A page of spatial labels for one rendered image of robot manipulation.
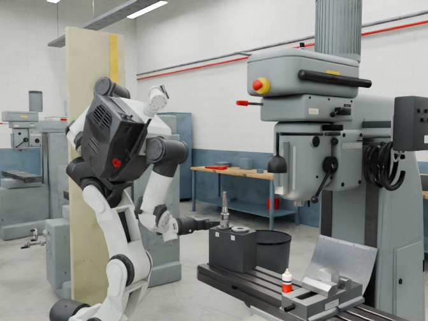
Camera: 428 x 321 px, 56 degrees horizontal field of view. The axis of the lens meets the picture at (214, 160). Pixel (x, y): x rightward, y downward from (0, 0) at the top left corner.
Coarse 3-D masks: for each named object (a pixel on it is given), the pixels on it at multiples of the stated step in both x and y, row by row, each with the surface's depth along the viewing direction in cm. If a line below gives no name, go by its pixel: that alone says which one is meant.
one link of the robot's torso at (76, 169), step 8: (72, 160) 184; (80, 160) 185; (72, 168) 183; (80, 168) 179; (88, 168) 177; (72, 176) 184; (80, 176) 179; (88, 176) 177; (96, 176) 175; (80, 184) 181; (104, 184) 173; (112, 184) 171; (120, 184) 174; (128, 184) 179; (112, 192) 175; (120, 192) 179; (112, 200) 177; (120, 200) 183
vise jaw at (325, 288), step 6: (306, 276) 160; (312, 276) 160; (306, 282) 158; (312, 282) 156; (318, 282) 155; (324, 282) 154; (330, 282) 154; (306, 288) 157; (312, 288) 155; (318, 288) 153; (324, 288) 151; (330, 288) 150; (336, 288) 152; (324, 294) 151; (330, 294) 150
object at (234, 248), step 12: (216, 228) 207; (228, 228) 204; (240, 228) 203; (216, 240) 205; (228, 240) 199; (240, 240) 194; (252, 240) 200; (216, 252) 205; (228, 252) 200; (240, 252) 195; (252, 252) 200; (216, 264) 205; (228, 264) 200; (240, 264) 195; (252, 264) 201
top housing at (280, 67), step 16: (288, 48) 144; (256, 64) 154; (272, 64) 148; (288, 64) 144; (304, 64) 146; (320, 64) 152; (336, 64) 158; (352, 64) 165; (272, 80) 148; (288, 80) 144; (304, 80) 146; (256, 96) 163; (272, 96) 163; (336, 96) 163; (352, 96) 168
